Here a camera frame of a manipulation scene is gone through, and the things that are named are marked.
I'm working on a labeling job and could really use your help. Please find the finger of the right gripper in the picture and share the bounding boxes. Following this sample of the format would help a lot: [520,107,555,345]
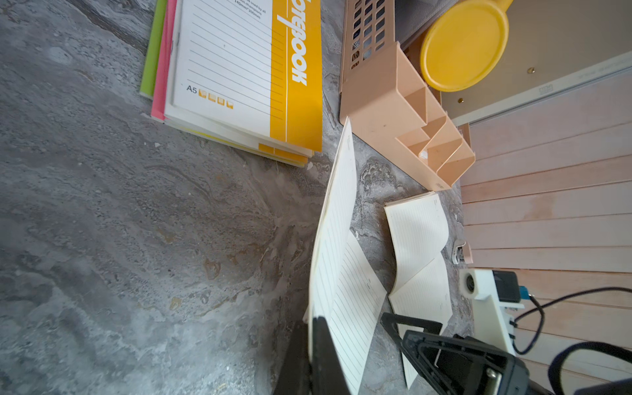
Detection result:
[399,330,528,394]
[380,313,443,346]

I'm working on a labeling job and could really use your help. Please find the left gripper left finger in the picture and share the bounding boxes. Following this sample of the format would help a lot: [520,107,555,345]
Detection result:
[273,321,311,395]

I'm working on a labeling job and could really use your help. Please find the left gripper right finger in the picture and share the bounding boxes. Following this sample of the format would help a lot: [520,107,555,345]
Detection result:
[312,317,351,395]

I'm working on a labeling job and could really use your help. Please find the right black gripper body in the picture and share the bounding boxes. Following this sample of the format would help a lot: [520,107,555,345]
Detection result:
[522,340,632,395]

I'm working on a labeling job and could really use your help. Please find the purple cover notebook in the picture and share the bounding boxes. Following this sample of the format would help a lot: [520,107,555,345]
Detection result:
[139,0,167,99]

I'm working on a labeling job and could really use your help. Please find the open cream notebook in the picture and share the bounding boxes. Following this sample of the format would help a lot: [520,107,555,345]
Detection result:
[383,191,454,390]

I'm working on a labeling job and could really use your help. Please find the beige desk organizer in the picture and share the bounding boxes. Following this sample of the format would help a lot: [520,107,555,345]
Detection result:
[339,1,476,191]

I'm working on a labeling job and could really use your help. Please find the yellow watering can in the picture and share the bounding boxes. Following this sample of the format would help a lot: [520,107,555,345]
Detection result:
[420,0,513,92]

